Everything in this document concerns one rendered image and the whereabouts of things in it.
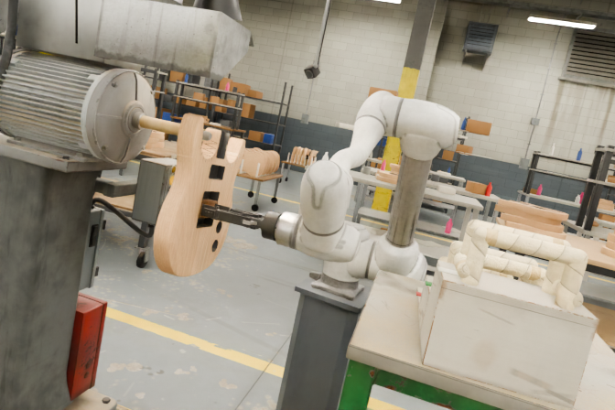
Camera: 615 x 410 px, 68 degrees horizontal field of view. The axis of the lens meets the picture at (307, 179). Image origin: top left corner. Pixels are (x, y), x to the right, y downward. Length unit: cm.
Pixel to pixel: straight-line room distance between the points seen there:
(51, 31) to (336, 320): 134
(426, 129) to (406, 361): 78
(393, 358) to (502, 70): 1158
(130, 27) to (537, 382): 110
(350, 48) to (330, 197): 1158
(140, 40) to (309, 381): 141
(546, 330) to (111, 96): 108
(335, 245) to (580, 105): 1166
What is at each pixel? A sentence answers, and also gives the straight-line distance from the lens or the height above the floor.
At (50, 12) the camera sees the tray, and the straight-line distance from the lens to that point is 142.
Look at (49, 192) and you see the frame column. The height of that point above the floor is 102.
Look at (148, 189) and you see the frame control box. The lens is 153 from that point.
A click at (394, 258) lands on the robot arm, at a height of 91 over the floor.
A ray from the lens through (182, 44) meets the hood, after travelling 108.
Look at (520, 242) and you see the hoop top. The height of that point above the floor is 120.
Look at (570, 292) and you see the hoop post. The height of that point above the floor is 113.
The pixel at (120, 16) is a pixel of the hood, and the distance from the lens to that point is 118.
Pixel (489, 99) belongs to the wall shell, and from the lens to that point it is 1222.
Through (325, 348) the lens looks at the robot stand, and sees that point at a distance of 190.
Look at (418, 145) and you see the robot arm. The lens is 151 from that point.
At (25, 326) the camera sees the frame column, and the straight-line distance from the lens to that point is 151.
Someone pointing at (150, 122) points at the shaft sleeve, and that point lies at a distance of 127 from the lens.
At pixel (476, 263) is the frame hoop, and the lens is 91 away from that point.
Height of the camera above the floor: 133
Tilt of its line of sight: 7 degrees down
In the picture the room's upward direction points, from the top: 12 degrees clockwise
